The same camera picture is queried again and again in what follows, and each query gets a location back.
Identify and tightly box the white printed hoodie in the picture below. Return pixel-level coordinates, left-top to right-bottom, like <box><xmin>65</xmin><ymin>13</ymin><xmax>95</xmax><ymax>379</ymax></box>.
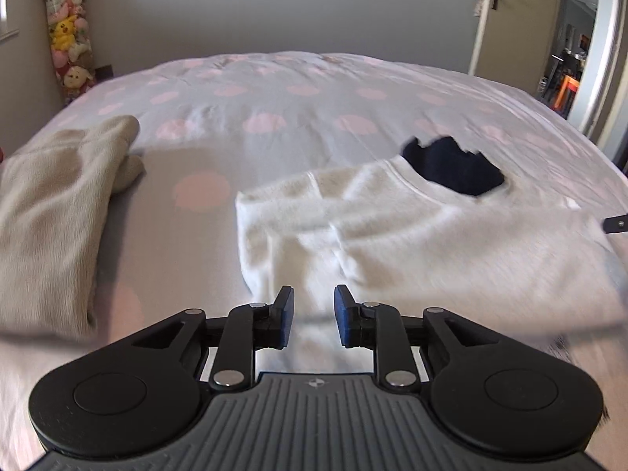
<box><xmin>235</xmin><ymin>156</ymin><xmax>627</xmax><ymax>334</ymax></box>

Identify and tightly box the orange chair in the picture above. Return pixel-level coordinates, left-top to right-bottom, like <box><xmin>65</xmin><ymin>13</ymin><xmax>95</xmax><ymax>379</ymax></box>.
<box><xmin>551</xmin><ymin>75</ymin><xmax>580</xmax><ymax>115</ymax></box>

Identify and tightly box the beige room door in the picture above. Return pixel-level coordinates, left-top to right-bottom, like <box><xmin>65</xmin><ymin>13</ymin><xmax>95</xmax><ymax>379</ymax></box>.
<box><xmin>469</xmin><ymin>0</ymin><xmax>560</xmax><ymax>95</ymax></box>

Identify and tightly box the beige folded fleece garment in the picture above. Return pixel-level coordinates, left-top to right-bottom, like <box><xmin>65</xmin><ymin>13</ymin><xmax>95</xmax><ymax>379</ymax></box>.
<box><xmin>1</xmin><ymin>116</ymin><xmax>144</xmax><ymax>340</ymax></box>

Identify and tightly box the stuffed toy pile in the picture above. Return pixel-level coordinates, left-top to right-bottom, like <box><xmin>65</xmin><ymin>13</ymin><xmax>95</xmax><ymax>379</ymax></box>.
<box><xmin>45</xmin><ymin>0</ymin><xmax>96</xmax><ymax>105</ymax></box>

